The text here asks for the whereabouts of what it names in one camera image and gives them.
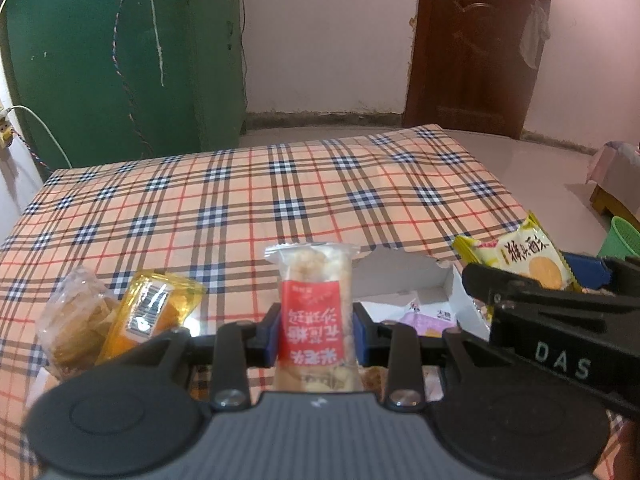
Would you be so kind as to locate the green plastic basket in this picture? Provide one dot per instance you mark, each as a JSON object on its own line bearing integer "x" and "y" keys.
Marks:
{"x": 620, "y": 237}

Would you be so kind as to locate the wooden bench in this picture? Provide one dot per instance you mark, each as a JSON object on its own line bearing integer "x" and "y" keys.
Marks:
{"x": 607, "y": 202}

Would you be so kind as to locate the brown wooden door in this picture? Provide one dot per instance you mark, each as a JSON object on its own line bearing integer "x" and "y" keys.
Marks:
{"x": 465, "y": 60}

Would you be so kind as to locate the purple biscuit packet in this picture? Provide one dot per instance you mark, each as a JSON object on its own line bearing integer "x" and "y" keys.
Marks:
{"x": 425, "y": 322}

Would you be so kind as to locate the plaid tablecloth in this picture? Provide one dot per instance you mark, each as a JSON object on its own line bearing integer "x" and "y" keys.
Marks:
{"x": 250, "y": 185}

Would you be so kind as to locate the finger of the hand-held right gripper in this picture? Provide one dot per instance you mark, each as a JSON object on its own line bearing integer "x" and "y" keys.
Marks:
{"x": 587, "y": 270}
{"x": 492, "y": 282}

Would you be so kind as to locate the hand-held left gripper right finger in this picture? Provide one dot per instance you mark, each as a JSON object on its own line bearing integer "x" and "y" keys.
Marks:
{"x": 361, "y": 332}

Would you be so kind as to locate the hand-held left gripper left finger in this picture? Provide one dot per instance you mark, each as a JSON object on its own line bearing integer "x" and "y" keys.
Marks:
{"x": 272, "y": 332}

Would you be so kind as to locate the white cardboard box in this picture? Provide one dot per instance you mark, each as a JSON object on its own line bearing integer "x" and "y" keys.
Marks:
{"x": 395, "y": 275}

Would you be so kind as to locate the clear pastry packet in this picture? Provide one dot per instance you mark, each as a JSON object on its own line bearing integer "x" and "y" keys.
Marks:
{"x": 70, "y": 320}

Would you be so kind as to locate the yellow biscuit packet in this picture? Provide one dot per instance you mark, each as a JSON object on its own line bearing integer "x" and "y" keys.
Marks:
{"x": 525, "y": 255}

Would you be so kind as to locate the red white nougat packet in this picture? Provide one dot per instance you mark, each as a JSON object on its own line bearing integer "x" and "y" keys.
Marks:
{"x": 310, "y": 305}

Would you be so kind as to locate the white cloth on door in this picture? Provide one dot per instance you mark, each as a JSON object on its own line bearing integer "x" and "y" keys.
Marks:
{"x": 535, "y": 35}

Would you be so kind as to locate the green metal cabinet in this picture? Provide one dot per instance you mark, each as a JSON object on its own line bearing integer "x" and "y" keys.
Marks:
{"x": 75, "y": 35}

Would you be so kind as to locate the yellow orange snack packet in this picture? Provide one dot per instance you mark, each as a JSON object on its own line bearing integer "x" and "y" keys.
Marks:
{"x": 150, "y": 305}

